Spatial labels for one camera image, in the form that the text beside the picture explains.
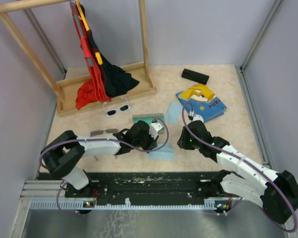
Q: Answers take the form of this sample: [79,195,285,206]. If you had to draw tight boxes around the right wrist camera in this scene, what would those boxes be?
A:
[188,113,204,123]

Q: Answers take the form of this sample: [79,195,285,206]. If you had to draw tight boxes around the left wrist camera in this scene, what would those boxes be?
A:
[149,122,164,139]

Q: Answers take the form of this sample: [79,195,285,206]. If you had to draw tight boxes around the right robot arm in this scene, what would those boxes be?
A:
[177,120,298,224]

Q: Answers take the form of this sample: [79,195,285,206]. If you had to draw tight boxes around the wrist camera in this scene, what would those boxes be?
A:
[188,113,204,123]
[149,122,164,139]

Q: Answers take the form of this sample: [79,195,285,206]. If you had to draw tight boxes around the wooden clothes rack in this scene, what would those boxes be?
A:
[0,0,156,117]

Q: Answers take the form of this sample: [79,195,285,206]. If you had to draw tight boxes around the grey glasses case green lining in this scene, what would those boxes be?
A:
[131,113,164,132]

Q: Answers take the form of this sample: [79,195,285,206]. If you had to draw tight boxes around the purple cable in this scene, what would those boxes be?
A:
[39,118,170,215]
[182,102,298,233]

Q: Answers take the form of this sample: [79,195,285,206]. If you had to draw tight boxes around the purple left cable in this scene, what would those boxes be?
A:
[39,118,170,215]

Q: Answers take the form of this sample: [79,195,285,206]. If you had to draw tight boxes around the black hanging garment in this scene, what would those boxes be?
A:
[88,34,141,98]

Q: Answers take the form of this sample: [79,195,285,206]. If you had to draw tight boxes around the blue yellow folded cloth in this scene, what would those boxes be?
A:
[176,84,226,122]

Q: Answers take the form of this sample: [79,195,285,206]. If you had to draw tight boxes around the red hanging garment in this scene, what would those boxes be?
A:
[70,2,112,103]

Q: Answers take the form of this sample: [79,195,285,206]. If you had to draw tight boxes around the grey blue sunglasses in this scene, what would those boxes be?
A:
[90,128,118,137]

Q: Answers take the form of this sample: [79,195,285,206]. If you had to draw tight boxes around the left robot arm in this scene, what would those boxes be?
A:
[40,120,164,197]

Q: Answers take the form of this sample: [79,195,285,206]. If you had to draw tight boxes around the light blue flat lens cloth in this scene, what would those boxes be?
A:
[164,102,182,124]

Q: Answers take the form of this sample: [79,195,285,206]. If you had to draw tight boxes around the black glasses case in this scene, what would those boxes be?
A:
[181,68,210,85]

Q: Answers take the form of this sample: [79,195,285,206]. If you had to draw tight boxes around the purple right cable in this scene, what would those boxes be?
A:
[182,102,298,233]

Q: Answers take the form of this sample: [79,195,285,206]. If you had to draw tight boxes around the white sunglasses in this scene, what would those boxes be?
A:
[103,96,131,118]

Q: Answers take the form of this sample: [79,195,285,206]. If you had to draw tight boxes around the grey red clothes hanger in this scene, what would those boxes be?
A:
[70,0,94,67]

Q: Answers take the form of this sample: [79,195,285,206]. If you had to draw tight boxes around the yellow clothes hanger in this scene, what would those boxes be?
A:
[75,0,103,65]

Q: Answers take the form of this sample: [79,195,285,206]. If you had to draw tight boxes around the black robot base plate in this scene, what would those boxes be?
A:
[62,170,241,206]

